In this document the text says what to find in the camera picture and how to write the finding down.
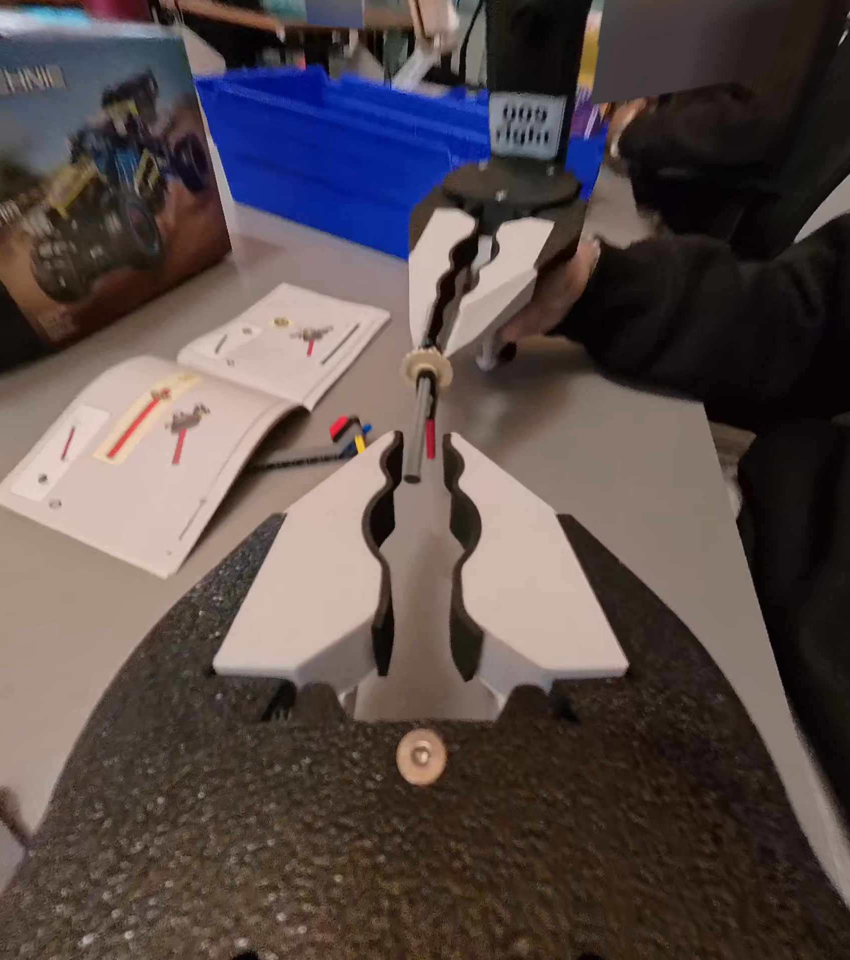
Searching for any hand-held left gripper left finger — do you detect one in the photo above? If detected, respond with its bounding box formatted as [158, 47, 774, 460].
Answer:
[212, 430, 406, 699]

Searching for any lego gear axle assembly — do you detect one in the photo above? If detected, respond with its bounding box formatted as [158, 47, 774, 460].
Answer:
[400, 345, 456, 486]

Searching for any person's right hand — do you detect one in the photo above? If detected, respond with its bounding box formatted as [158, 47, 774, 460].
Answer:
[494, 236, 604, 367]

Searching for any person's black-clothed body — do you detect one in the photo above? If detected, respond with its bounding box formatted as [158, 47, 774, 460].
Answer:
[611, 0, 850, 957]

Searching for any lego set box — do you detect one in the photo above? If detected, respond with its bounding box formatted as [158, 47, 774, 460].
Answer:
[0, 6, 235, 395]

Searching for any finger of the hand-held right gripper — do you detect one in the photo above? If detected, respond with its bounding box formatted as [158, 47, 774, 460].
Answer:
[407, 207, 487, 357]
[440, 217, 555, 360]

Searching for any tagged blue storage bin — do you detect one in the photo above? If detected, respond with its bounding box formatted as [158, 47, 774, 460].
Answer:
[232, 97, 607, 261]

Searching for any open instruction booklet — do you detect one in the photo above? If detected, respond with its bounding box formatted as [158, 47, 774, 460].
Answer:
[0, 282, 393, 580]

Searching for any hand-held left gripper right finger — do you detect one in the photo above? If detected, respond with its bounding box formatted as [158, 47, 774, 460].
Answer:
[442, 432, 631, 699]

